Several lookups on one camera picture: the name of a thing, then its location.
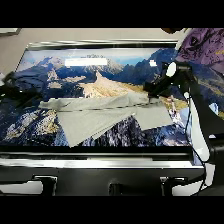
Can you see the grey garment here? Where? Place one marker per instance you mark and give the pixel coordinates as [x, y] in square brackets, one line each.
[96, 116]

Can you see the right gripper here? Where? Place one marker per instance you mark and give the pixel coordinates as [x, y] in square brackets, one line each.
[159, 86]

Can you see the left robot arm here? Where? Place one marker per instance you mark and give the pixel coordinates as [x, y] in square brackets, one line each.
[18, 90]

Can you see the purple patterned garment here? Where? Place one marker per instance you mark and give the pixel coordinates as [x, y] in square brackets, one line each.
[204, 46]

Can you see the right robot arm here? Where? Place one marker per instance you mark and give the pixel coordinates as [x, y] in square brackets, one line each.
[204, 111]

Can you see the silver frame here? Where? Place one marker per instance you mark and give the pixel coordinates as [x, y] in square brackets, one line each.
[100, 164]

